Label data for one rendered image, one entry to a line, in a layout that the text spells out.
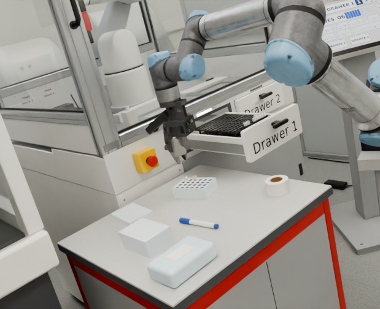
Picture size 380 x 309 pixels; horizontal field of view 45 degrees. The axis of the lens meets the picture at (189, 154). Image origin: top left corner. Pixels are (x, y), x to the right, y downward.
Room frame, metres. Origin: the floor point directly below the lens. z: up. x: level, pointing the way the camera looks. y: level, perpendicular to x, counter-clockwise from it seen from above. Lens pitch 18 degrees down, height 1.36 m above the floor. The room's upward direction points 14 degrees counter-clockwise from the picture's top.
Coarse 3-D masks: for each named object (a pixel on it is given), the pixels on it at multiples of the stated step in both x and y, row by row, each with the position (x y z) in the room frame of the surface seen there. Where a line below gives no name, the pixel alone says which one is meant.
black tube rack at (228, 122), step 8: (216, 120) 1.74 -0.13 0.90; (224, 120) 1.70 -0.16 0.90; (232, 120) 1.68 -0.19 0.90; (240, 120) 1.65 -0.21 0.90; (248, 120) 1.62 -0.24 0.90; (200, 128) 1.68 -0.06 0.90; (208, 128) 1.66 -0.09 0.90; (216, 128) 1.63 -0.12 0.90; (224, 128) 1.60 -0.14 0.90; (232, 128) 1.58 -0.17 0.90; (232, 136) 1.57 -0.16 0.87; (240, 136) 1.55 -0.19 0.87
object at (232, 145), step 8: (224, 112) 1.85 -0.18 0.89; (232, 112) 1.82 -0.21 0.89; (208, 120) 1.79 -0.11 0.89; (192, 136) 1.64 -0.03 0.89; (200, 136) 1.61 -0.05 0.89; (208, 136) 1.57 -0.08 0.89; (216, 136) 1.55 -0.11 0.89; (224, 136) 1.52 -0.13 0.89; (200, 144) 1.61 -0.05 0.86; (208, 144) 1.58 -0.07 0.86; (216, 144) 1.54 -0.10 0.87; (224, 144) 1.51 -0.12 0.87; (232, 144) 1.48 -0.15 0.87; (240, 144) 1.45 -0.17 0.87; (224, 152) 1.52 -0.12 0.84; (232, 152) 1.49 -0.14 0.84; (240, 152) 1.46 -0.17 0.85
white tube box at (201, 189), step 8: (176, 184) 1.44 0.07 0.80; (184, 184) 1.43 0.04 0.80; (192, 184) 1.41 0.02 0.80; (200, 184) 1.40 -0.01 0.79; (208, 184) 1.37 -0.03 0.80; (216, 184) 1.41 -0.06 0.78; (176, 192) 1.41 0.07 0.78; (184, 192) 1.39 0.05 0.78; (192, 192) 1.37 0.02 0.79; (200, 192) 1.35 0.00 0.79; (208, 192) 1.36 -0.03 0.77
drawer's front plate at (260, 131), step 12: (288, 108) 1.55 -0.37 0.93; (264, 120) 1.47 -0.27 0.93; (300, 120) 1.58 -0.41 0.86; (252, 132) 1.43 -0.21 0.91; (264, 132) 1.46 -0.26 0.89; (276, 132) 1.50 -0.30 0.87; (288, 132) 1.53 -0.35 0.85; (300, 132) 1.57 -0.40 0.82; (252, 144) 1.42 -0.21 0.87; (264, 144) 1.45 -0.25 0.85; (276, 144) 1.49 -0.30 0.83; (252, 156) 1.41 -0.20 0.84
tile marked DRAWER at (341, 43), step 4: (336, 40) 2.13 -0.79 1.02; (340, 40) 2.13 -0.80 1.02; (344, 40) 2.12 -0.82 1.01; (328, 44) 2.12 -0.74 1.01; (332, 44) 2.12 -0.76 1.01; (336, 44) 2.12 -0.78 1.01; (340, 44) 2.11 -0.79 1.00; (344, 44) 2.11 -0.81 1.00; (332, 48) 2.11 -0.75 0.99; (336, 48) 2.10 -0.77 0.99
